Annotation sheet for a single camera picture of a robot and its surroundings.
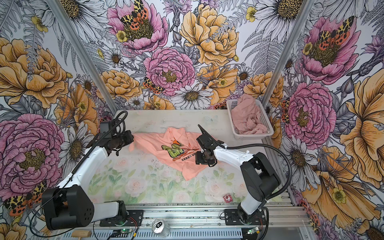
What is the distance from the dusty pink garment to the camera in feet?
3.49

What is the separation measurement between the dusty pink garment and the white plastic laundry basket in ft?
0.03

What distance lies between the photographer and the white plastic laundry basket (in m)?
0.99
